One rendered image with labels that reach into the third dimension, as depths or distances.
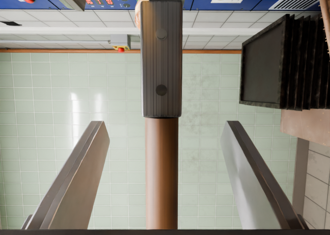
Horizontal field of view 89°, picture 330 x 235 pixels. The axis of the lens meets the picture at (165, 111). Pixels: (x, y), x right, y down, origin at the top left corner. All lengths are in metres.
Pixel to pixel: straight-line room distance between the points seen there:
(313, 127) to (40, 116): 1.76
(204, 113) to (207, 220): 0.93
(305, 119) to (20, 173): 2.01
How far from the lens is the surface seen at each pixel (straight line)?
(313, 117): 0.92
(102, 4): 0.76
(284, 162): 1.78
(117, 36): 1.10
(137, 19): 0.26
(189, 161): 1.48
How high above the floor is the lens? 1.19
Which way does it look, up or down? level
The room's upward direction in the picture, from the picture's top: 90 degrees counter-clockwise
